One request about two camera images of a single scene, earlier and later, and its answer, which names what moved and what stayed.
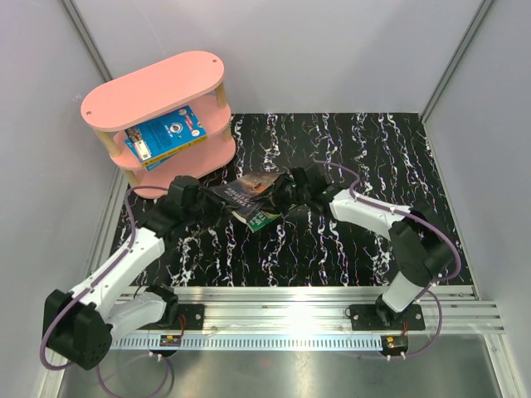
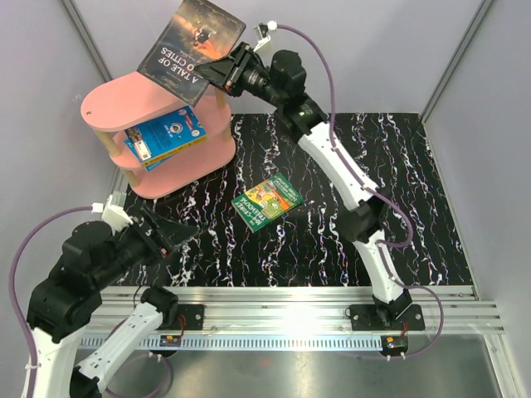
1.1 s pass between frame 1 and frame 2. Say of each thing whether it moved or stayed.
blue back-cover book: stayed
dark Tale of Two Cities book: moved
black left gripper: moved
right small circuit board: stayed
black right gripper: moved
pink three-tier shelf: stayed
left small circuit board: stayed
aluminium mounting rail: stayed
